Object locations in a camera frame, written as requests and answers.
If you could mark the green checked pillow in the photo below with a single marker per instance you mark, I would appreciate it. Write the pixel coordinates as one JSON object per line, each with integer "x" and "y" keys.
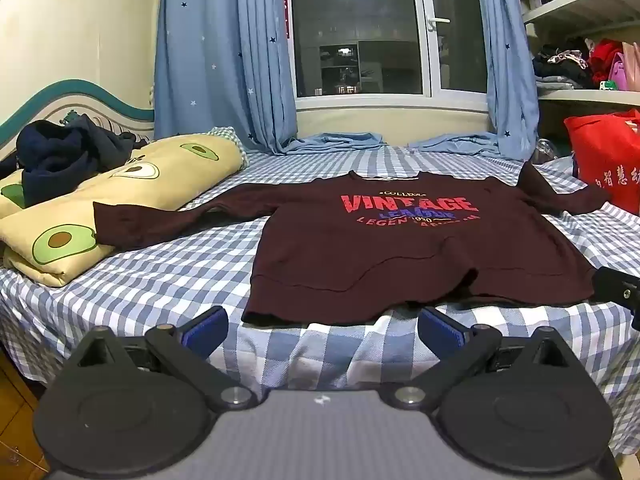
{"x": 227, "y": 134}

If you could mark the bed with blue checked sheet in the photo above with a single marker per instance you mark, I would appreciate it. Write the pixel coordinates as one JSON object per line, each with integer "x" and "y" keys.
{"x": 175, "y": 285}

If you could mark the magenta handbag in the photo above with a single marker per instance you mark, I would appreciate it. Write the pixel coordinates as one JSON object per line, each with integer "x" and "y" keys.
{"x": 616, "y": 77}

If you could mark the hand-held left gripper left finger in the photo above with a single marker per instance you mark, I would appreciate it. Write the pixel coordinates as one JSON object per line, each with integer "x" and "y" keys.
{"x": 205, "y": 331}

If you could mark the pile of folded clothes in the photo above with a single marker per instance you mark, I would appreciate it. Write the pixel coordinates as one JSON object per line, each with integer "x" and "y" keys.
{"x": 560, "y": 67}

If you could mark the white framed window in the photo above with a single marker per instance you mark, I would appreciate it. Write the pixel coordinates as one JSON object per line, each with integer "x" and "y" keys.
{"x": 360, "y": 35}

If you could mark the clear plastic bag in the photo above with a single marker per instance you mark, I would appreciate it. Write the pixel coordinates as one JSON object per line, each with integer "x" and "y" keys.
{"x": 545, "y": 150}

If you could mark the teal and white headboard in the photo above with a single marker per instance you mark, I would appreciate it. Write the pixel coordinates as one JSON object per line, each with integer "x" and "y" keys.
{"x": 75, "y": 94}

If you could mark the maroon printed sweatshirt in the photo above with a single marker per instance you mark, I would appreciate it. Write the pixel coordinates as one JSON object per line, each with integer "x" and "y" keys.
{"x": 350, "y": 255}

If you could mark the green toy car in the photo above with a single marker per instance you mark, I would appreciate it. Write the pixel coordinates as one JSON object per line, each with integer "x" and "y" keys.
{"x": 607, "y": 85}

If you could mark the white shelf unit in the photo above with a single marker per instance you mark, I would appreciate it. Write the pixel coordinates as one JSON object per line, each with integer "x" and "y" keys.
{"x": 575, "y": 10}

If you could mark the dark navy clothing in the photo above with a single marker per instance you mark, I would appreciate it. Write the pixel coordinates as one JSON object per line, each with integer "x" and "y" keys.
{"x": 55, "y": 160}

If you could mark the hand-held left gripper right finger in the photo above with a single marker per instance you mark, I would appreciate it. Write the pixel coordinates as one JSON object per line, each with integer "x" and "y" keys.
{"x": 440, "y": 331}

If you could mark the blue star curtain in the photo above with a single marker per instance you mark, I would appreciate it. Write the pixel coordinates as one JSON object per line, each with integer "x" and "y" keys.
{"x": 505, "y": 60}
{"x": 210, "y": 60}

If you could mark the yellow avocado print pillow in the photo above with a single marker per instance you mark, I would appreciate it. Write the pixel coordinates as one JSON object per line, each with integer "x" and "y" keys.
{"x": 125, "y": 195}

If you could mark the red fabric bag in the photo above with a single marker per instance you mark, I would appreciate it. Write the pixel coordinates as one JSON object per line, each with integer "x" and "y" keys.
{"x": 605, "y": 160}

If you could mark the red cloth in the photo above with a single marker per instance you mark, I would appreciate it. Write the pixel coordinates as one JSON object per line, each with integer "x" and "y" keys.
{"x": 605, "y": 55}

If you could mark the pale pink handbag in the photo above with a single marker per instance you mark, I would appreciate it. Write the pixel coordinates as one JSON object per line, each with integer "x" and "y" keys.
{"x": 632, "y": 70}

